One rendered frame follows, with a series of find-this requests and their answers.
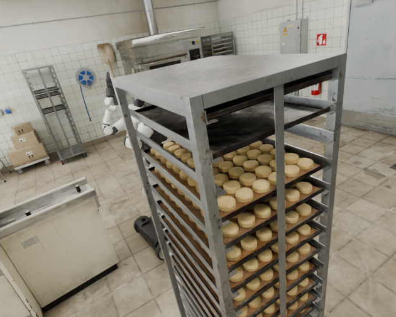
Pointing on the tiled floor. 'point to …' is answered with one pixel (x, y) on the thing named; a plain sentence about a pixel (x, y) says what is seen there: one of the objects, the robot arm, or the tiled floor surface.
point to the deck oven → (160, 50)
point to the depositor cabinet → (7, 288)
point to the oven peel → (106, 55)
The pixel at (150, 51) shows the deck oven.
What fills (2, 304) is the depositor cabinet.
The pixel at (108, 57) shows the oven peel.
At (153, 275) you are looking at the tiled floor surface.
